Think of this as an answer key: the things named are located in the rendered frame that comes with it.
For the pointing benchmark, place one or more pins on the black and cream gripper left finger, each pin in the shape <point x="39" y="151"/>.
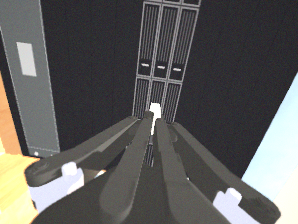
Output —
<point x="55" y="176"/>

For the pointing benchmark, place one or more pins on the black server rack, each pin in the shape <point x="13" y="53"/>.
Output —
<point x="73" y="68"/>

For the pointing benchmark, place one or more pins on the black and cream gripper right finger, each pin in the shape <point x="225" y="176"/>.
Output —
<point x="175" y="150"/>

